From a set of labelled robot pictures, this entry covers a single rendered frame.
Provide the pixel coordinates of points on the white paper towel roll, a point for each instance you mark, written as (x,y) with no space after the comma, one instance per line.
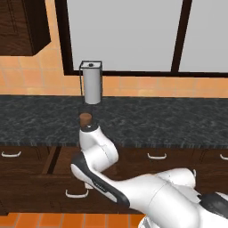
(92,86)

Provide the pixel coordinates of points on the brown cylinder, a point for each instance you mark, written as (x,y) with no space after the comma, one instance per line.
(85,119)

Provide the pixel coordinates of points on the dark framed window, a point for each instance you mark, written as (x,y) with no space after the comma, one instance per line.
(124,35)

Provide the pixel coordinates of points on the dark wood open drawer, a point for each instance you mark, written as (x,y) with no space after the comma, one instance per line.
(47,190)

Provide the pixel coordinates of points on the dark wood wall cupboard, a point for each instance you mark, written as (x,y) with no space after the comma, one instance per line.
(17,26)

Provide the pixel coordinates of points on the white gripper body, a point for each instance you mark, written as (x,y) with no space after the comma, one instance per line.
(88,185)

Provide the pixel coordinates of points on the dark wood drawer front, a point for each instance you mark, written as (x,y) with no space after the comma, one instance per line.
(215,172)
(26,163)
(166,163)

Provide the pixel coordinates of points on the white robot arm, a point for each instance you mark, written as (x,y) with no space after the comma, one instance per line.
(166,199)

